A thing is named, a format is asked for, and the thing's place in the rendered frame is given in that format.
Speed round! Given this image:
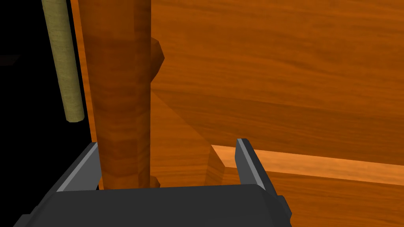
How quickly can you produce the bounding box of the brown wooden cupboard door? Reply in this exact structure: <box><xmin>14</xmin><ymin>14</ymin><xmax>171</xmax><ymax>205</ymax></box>
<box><xmin>70</xmin><ymin>0</ymin><xmax>404</xmax><ymax>227</ymax></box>

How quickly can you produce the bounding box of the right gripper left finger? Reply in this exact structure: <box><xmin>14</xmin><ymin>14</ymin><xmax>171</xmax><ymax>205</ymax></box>
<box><xmin>56</xmin><ymin>141</ymin><xmax>102</xmax><ymax>193</ymax></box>

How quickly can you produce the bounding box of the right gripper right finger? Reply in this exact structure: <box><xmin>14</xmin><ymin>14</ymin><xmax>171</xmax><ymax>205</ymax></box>
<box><xmin>235</xmin><ymin>138</ymin><xmax>278</xmax><ymax>197</ymax></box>

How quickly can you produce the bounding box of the olive green bar handle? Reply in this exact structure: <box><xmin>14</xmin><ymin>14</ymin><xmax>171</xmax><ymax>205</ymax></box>
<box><xmin>41</xmin><ymin>0</ymin><xmax>85</xmax><ymax>123</ymax></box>

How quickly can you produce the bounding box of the brown wooden bar handle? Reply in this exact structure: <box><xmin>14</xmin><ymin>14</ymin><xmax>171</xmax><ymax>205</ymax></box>
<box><xmin>78</xmin><ymin>0</ymin><xmax>165</xmax><ymax>190</ymax></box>

